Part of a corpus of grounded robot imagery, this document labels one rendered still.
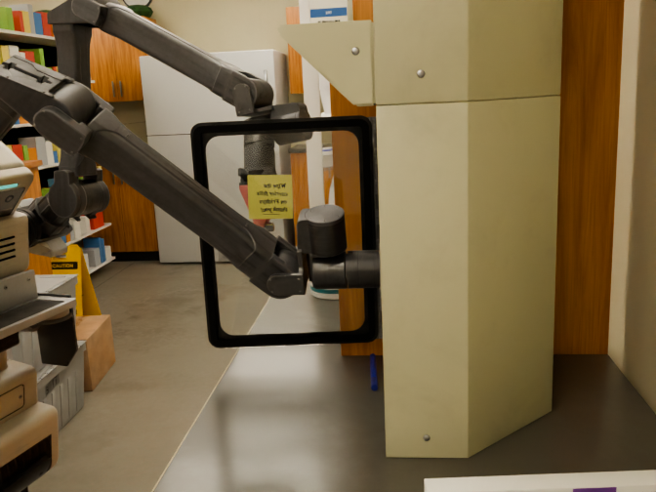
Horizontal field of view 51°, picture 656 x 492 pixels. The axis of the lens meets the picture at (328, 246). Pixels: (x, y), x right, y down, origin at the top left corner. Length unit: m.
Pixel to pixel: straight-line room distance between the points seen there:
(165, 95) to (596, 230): 5.06
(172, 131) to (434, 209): 5.25
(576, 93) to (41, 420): 1.22
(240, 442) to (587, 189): 0.72
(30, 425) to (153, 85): 4.74
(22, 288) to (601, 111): 1.15
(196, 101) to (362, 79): 5.14
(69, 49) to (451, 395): 1.02
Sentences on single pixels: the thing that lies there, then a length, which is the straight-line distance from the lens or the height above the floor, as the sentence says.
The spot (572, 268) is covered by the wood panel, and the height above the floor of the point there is 1.10.
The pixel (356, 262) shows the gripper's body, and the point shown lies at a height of 1.18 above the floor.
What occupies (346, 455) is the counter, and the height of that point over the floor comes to 0.94.
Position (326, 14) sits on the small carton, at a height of 1.53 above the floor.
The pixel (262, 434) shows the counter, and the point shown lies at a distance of 1.05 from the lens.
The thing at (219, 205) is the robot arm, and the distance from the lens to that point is 1.00.
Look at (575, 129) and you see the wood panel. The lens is 1.26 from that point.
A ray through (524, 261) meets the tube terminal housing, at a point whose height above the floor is 1.19.
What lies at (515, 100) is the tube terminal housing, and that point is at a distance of 0.93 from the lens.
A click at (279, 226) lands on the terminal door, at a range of 1.18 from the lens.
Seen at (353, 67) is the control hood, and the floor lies 1.46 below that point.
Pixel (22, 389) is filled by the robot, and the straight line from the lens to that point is 1.58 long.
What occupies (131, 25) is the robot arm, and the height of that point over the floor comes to 1.57.
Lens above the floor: 1.43
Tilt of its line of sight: 13 degrees down
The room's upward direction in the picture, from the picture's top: 3 degrees counter-clockwise
